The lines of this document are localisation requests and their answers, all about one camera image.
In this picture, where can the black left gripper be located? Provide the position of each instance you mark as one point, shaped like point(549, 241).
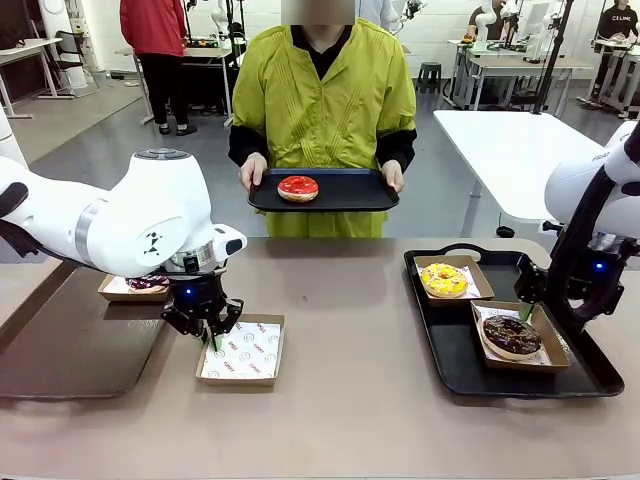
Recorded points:
point(197, 297)

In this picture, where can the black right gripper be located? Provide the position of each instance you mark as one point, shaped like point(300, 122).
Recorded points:
point(600, 275)

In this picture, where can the square brown cardboard box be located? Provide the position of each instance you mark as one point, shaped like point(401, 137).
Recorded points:
point(480, 295)
point(525, 367)
point(140, 297)
point(240, 381)

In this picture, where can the chocolate sprinkled donut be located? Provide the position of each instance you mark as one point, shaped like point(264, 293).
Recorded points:
point(512, 337)

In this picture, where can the purple glazed donut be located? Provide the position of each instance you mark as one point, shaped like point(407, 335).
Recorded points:
point(147, 284)

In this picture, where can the yellow sprinkled donut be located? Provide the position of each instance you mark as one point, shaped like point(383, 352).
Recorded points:
point(445, 280)

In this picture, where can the red glazed donut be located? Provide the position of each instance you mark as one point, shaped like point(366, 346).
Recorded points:
point(297, 189)

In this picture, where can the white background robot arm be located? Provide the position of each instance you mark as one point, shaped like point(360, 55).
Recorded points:
point(482, 25)

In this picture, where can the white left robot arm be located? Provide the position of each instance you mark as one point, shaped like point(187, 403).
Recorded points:
point(125, 215)

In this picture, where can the person's left forearm black sleeve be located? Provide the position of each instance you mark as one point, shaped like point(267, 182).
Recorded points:
point(397, 147)

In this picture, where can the person's right forearm black sleeve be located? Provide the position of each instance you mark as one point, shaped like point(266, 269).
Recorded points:
point(247, 142)

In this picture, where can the dark brown serving tray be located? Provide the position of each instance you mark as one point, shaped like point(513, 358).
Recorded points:
point(75, 350)

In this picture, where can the person's right hand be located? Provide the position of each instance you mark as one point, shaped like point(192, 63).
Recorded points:
point(252, 170)

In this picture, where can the person's left hand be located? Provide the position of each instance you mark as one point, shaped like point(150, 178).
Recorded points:
point(394, 175)

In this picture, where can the large white table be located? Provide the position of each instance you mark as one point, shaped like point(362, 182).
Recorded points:
point(500, 150)

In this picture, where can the black tripod pole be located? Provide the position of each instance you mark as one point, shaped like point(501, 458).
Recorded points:
point(550, 70)

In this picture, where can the long beige desk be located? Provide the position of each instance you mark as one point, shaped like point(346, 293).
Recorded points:
point(500, 64)

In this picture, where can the dark plastic stool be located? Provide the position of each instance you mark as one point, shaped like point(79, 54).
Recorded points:
point(429, 75)

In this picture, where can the black equipment cabinet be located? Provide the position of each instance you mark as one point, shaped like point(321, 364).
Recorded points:
point(210, 85)

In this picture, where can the person in green jacket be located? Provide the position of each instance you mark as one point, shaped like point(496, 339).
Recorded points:
point(320, 100)

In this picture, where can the small white work desk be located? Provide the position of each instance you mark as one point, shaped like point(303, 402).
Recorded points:
point(607, 46)

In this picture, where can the wooden top desk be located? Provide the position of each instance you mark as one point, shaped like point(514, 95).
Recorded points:
point(210, 51)

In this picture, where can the person in black printed shirt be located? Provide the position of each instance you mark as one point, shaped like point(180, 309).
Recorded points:
point(620, 22)

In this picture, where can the person in red jacket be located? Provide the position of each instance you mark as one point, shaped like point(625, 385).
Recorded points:
point(150, 25)

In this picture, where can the black mesh office chair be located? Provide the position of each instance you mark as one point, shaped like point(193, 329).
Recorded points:
point(67, 45)

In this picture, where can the person in white jacket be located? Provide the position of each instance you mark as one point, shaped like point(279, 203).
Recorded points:
point(372, 12)

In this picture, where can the white desk with grey legs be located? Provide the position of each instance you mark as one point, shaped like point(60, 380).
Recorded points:
point(30, 46)

